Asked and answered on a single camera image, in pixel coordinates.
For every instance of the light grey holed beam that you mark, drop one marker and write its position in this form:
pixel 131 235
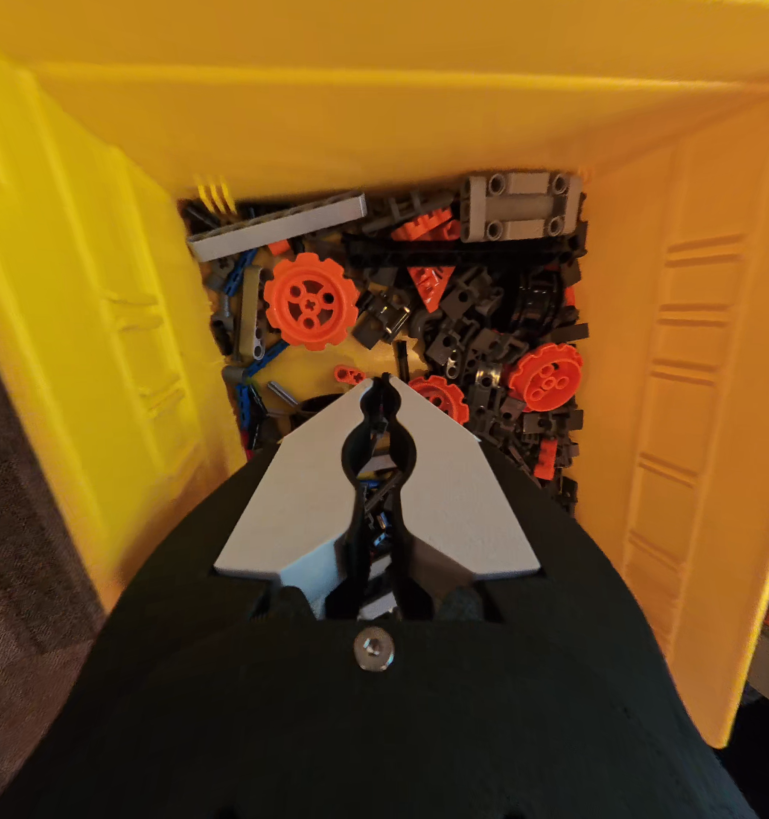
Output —
pixel 251 307
pixel 275 233

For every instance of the black wheel rim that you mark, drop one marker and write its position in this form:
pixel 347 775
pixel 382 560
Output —
pixel 317 409

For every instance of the long black beam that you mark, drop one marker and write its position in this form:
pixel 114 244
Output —
pixel 461 251

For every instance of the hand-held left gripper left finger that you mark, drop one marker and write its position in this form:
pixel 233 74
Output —
pixel 288 505

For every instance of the orange triangular panel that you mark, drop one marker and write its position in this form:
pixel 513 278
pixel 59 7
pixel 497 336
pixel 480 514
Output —
pixel 430 281

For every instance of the orange gear wheel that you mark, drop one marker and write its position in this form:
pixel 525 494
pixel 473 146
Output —
pixel 445 400
pixel 282 281
pixel 532 397

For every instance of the orange short beam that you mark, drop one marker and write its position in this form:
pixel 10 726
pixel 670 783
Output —
pixel 349 375

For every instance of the pile of dark grey parts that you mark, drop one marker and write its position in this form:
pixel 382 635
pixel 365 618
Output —
pixel 474 339

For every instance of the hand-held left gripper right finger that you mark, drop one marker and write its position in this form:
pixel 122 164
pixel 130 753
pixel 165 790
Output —
pixel 468 505

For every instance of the grey axle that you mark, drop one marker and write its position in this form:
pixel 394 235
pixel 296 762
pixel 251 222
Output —
pixel 282 393

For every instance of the orange toothed piece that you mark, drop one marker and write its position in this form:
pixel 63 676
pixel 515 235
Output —
pixel 423 227

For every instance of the yellow plastic bin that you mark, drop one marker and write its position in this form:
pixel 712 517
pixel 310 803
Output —
pixel 359 115

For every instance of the light grey motor block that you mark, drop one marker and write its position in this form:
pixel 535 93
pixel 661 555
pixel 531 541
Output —
pixel 519 205

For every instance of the small orange bush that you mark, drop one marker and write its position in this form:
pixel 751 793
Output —
pixel 279 247

